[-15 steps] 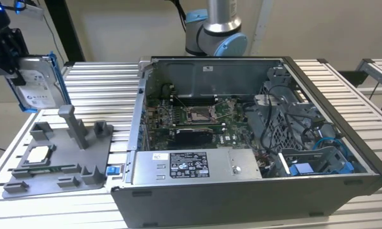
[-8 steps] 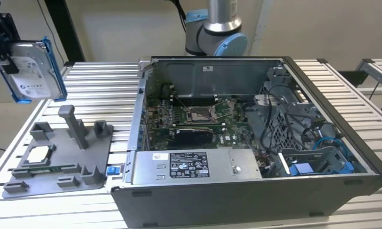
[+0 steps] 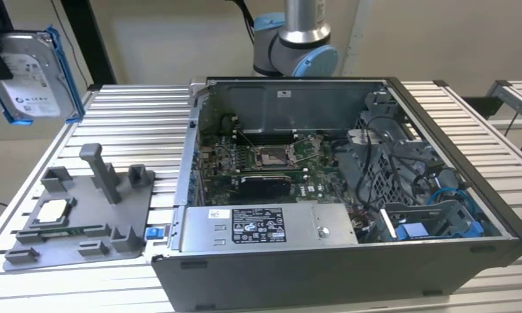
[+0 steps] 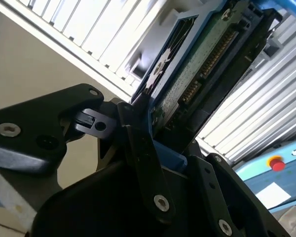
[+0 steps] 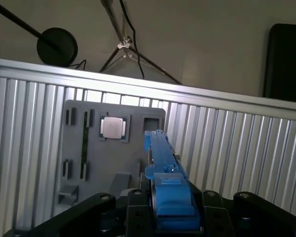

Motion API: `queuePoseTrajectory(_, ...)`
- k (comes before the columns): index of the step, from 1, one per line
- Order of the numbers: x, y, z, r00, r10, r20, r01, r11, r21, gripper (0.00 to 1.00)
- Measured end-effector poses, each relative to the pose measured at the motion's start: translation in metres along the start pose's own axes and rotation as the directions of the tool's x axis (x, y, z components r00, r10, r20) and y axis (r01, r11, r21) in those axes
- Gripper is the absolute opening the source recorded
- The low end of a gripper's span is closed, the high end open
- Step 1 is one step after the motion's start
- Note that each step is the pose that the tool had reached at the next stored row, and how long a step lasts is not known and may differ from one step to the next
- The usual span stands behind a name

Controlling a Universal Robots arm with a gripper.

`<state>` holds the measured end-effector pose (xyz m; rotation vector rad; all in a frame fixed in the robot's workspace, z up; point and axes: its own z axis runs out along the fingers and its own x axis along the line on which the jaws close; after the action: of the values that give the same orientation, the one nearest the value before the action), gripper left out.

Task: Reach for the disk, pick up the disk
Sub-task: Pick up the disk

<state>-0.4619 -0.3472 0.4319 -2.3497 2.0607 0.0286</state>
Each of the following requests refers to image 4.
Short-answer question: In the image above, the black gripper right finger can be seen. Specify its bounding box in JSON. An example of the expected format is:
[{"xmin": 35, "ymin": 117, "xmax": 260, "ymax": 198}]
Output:
[{"xmin": 186, "ymin": 141, "xmax": 285, "ymax": 237}]

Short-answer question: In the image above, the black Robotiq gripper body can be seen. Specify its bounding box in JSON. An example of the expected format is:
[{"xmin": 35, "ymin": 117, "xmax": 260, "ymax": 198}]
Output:
[{"xmin": 31, "ymin": 159, "xmax": 213, "ymax": 237}]

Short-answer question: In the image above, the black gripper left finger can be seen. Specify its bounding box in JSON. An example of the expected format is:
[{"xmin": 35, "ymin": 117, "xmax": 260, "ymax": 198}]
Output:
[{"xmin": 0, "ymin": 83, "xmax": 176, "ymax": 224}]

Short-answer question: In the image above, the hard disk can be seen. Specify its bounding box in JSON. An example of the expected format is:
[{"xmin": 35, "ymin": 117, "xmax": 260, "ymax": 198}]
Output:
[{"xmin": 131, "ymin": 0, "xmax": 296, "ymax": 175}]

